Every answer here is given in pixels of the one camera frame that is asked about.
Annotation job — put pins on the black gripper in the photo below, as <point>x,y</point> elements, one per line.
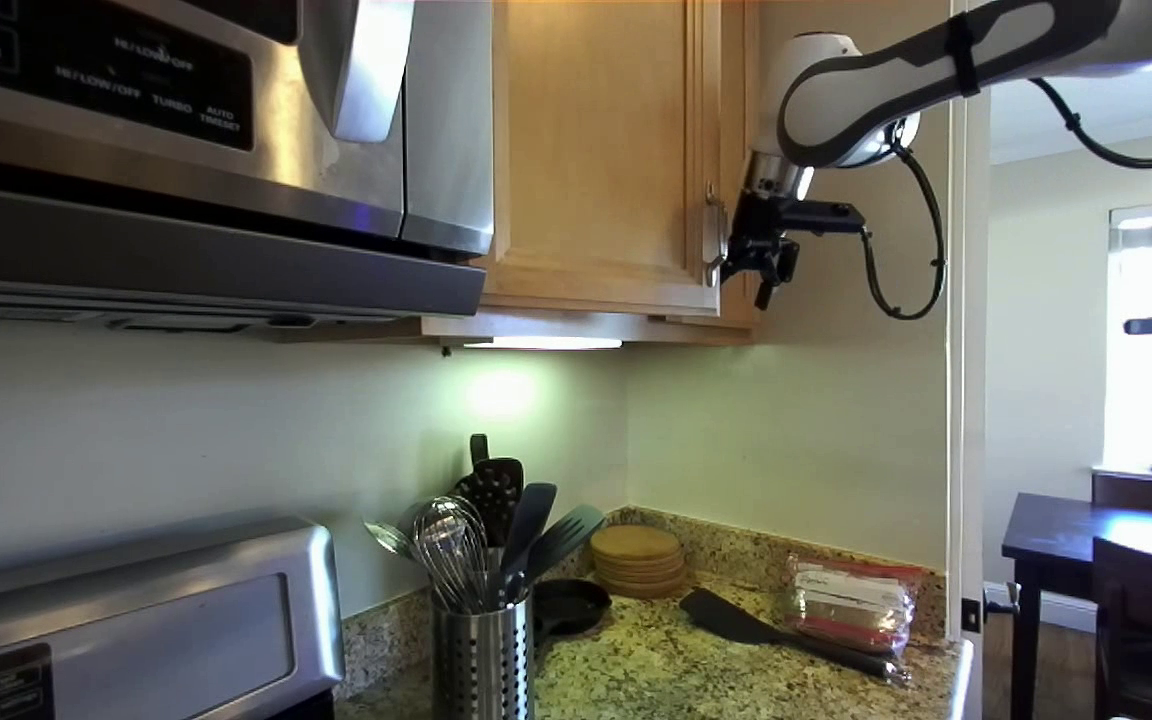
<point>760,234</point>

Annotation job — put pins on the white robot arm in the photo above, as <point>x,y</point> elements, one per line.
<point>1000,42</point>

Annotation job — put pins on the under cabinet light strip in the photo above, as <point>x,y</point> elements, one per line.
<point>540,345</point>

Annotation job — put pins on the black slotted turner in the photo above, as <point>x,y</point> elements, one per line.
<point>494,481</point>

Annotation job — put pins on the black kitchen spoon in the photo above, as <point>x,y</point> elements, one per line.
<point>527,523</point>

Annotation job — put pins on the black spatula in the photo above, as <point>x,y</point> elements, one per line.
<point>720,618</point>

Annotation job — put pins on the black round bowl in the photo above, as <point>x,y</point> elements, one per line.
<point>575,610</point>

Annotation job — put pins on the steel whisk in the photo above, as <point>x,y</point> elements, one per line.
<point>444,547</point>

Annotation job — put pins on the dark wooden sideboard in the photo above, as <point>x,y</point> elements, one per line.
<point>1149,491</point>

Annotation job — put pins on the perforated steel utensil holder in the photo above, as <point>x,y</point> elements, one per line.
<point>482,664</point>

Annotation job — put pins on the stainless steel microwave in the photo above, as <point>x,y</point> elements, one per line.
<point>138,227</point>

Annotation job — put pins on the stainless steel stove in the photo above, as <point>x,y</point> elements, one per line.
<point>138,627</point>

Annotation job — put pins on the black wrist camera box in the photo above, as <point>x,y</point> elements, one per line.
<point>831,219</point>

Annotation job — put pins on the wooden wall cabinet body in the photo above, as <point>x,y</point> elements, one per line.
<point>578,326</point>

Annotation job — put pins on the white door frame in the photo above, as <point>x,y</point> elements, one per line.
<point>967,401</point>

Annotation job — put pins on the small black wall plate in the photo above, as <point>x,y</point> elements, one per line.
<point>973,615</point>

